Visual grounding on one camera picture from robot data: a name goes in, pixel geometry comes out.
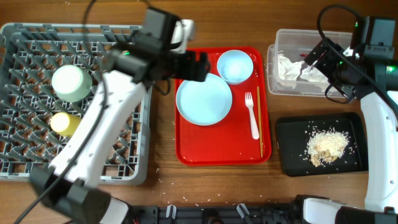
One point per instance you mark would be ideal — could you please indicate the small light blue bowl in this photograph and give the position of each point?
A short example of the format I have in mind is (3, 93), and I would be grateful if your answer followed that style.
(235, 66)

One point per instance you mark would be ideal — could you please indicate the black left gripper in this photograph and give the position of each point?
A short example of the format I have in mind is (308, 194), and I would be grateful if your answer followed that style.
(188, 57)

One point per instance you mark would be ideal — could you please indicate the large light blue plate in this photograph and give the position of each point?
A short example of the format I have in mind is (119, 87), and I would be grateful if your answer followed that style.
(204, 103)

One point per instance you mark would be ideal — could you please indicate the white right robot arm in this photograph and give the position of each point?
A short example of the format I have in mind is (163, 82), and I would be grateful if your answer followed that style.
(380, 115)

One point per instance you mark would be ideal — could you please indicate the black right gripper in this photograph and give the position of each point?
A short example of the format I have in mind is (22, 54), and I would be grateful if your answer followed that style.
(333, 52)

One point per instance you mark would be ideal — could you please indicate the grey plastic dishwasher rack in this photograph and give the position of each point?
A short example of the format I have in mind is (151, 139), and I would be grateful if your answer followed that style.
(30, 54)

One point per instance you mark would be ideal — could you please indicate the pile of rice scraps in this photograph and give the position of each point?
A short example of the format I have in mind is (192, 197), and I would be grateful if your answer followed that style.
(324, 147)

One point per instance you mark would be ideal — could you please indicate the clear plastic waste bin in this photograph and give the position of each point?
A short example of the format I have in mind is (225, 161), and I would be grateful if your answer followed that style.
(292, 43)

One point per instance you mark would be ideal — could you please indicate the white plastic fork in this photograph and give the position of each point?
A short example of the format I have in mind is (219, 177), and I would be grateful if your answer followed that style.
(250, 105)

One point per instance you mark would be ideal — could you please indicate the yellow plastic cup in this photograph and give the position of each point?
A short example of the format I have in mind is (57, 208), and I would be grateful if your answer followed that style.
(64, 124)

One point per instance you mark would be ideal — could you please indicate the red plastic serving tray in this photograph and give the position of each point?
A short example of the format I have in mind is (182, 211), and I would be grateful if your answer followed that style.
(229, 141)

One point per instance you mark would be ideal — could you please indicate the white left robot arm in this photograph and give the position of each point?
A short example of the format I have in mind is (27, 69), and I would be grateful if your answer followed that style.
(69, 185)

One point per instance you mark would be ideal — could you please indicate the white paper napkin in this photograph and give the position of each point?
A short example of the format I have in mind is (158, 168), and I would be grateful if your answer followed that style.
(289, 70)

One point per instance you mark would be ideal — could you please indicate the pale green bowl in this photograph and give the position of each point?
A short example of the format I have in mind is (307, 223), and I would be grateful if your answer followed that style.
(71, 83)

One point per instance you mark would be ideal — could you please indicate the wooden chopstick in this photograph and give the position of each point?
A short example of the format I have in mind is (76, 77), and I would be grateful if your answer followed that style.
(259, 121)

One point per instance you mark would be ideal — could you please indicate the black food waste tray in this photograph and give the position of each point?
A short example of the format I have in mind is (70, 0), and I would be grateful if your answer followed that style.
(294, 134)

